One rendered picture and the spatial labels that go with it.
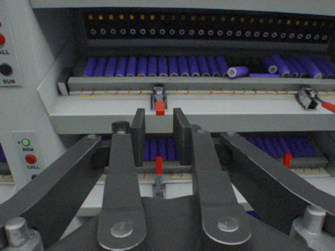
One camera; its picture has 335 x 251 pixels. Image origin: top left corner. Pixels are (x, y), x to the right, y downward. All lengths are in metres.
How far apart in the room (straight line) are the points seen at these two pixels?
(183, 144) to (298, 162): 0.46
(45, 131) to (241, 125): 0.33
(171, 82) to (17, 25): 0.24
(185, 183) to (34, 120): 0.32
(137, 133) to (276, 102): 0.33
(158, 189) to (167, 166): 0.06
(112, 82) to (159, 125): 0.11
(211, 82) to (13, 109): 0.33
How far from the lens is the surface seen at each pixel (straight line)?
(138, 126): 0.16
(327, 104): 0.42
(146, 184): 0.50
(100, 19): 0.50
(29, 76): 0.39
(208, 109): 0.38
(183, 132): 0.16
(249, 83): 0.43
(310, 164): 0.62
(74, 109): 0.39
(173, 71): 0.43
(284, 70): 0.48
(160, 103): 0.32
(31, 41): 0.38
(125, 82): 0.39
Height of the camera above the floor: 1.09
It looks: 25 degrees down
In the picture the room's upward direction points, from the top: 1 degrees clockwise
